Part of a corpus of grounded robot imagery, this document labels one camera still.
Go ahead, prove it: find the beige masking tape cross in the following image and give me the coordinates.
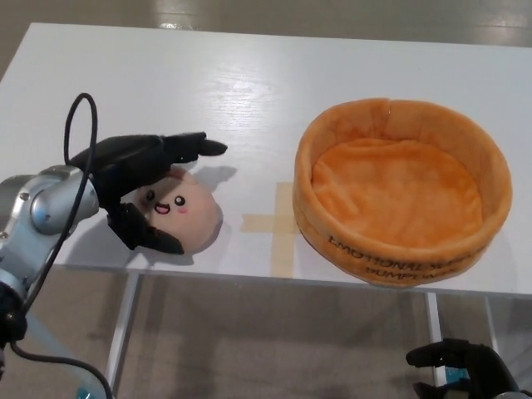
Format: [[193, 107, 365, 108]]
[[242, 181, 301, 278]]

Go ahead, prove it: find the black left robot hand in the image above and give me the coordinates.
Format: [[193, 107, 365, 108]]
[[68, 131, 229, 256]]

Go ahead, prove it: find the orange plush round basket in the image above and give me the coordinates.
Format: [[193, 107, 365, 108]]
[[292, 97, 513, 288]]

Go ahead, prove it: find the white table leg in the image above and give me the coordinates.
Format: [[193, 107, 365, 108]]
[[426, 292, 451, 387], [105, 273, 143, 394], [484, 295, 502, 346]]

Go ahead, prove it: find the pink round plush toy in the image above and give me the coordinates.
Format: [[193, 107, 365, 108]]
[[135, 167, 224, 255]]

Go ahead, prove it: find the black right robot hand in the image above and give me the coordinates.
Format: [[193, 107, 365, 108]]
[[406, 337, 521, 399]]

